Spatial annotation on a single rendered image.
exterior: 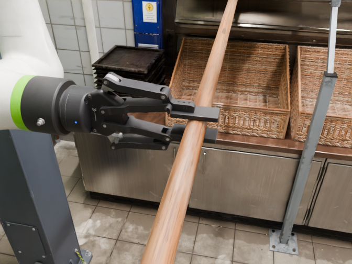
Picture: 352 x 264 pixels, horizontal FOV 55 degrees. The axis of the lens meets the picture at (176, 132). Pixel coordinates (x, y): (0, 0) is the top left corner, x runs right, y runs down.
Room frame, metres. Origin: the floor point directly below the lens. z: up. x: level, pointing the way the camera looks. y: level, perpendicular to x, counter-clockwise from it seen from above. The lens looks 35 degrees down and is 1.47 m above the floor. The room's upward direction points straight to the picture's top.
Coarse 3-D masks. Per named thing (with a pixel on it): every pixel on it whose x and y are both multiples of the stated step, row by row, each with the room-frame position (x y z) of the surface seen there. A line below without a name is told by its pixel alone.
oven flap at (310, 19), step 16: (192, 0) 1.82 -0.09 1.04; (208, 0) 1.81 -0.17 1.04; (224, 0) 1.79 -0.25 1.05; (240, 0) 1.78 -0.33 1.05; (256, 0) 1.76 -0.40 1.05; (272, 0) 1.75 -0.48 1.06; (176, 16) 1.81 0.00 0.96; (192, 16) 1.80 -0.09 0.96; (208, 16) 1.78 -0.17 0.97; (240, 16) 1.75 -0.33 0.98; (256, 16) 1.73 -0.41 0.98; (272, 16) 1.72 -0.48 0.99; (288, 16) 1.70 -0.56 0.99; (304, 16) 1.69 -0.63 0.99; (320, 16) 1.68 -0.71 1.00; (336, 32) 1.62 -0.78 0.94
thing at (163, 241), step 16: (224, 16) 0.94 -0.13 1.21; (224, 32) 0.80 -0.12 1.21; (224, 48) 0.72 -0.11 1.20; (208, 64) 0.62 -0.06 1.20; (208, 80) 0.54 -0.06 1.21; (208, 96) 0.49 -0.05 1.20; (192, 128) 0.39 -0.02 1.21; (192, 144) 0.35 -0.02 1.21; (176, 160) 0.33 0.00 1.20; (192, 160) 0.32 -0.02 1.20; (176, 176) 0.29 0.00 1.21; (192, 176) 0.30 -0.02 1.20; (176, 192) 0.27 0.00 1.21; (160, 208) 0.25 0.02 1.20; (176, 208) 0.24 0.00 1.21; (160, 224) 0.22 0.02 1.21; (176, 224) 0.22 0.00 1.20; (160, 240) 0.20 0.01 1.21; (176, 240) 0.21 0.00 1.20; (144, 256) 0.19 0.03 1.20; (160, 256) 0.19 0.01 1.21
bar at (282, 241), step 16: (288, 0) 1.36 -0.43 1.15; (304, 0) 1.34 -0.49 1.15; (320, 0) 1.33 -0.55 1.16; (336, 0) 1.31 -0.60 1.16; (336, 16) 1.28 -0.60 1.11; (320, 96) 1.10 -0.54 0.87; (320, 112) 1.10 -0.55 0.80; (320, 128) 1.10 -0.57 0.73; (304, 144) 1.14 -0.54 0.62; (304, 160) 1.10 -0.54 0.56; (304, 176) 1.10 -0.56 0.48; (288, 208) 1.11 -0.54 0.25; (288, 224) 1.10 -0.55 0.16; (272, 240) 1.12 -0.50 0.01; (288, 240) 1.09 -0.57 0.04
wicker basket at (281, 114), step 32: (192, 64) 1.74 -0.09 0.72; (224, 64) 1.71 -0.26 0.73; (256, 64) 1.68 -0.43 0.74; (288, 64) 1.53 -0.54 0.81; (192, 96) 1.61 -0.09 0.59; (224, 96) 1.61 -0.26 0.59; (256, 96) 1.61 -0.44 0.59; (288, 96) 1.31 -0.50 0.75; (224, 128) 1.28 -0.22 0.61; (256, 128) 1.25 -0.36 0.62
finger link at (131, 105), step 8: (128, 104) 0.44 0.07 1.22; (136, 104) 0.44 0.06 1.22; (144, 104) 0.43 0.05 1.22; (152, 104) 0.43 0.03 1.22; (160, 104) 0.43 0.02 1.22; (168, 104) 0.42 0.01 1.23; (104, 112) 0.44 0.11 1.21; (112, 112) 0.44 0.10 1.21; (120, 112) 0.43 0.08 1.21; (128, 112) 0.43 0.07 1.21; (136, 112) 0.43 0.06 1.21; (168, 112) 0.42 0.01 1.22
